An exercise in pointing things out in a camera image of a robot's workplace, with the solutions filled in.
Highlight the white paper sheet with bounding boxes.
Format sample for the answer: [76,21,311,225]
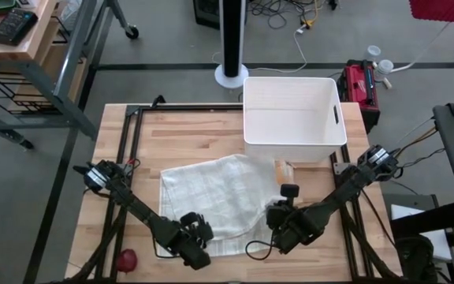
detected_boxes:
[389,203,454,263]

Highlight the black floor cable tangle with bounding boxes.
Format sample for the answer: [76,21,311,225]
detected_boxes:
[247,0,331,31]

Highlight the yellow checked towel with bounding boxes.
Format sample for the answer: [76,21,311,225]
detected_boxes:
[274,159,296,185]

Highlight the black box on floor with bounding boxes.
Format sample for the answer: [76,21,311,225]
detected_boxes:
[192,0,221,31]

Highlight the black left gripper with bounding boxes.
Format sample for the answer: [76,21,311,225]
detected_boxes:
[179,214,215,249]

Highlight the wooden workbench with steel frame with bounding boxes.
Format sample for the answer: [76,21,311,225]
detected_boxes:
[0,0,140,151]

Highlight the black aluminium table frame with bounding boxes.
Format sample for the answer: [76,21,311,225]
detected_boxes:
[113,102,370,282]

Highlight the red tool bag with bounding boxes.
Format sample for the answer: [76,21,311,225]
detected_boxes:
[336,58,382,133]

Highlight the white and black tower fan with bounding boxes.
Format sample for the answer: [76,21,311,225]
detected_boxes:
[214,0,250,90]

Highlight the white plastic jar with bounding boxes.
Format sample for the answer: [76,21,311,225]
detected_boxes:
[373,58,395,83]
[364,44,382,65]

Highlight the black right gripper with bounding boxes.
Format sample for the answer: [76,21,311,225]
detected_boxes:
[266,200,326,256]

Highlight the black keypad device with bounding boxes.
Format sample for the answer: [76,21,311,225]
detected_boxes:
[0,8,39,47]

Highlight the white perforated plastic basket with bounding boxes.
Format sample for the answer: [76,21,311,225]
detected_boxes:
[242,77,348,163]

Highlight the black bag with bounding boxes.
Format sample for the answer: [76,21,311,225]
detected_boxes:
[393,235,439,284]

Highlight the red ribbed panel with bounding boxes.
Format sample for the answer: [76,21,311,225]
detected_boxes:
[407,0,454,26]

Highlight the black looped gripper cable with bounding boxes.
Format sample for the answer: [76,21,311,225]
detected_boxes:
[151,234,183,260]
[244,231,281,261]

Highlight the cream towel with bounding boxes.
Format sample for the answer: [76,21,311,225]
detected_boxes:
[158,153,287,258]

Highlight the small red round object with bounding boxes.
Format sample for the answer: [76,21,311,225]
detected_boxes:
[115,248,139,274]

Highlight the black caster wheel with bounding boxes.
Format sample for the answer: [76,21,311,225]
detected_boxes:
[124,24,141,41]

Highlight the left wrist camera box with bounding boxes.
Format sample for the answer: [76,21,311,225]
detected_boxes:
[180,211,199,227]

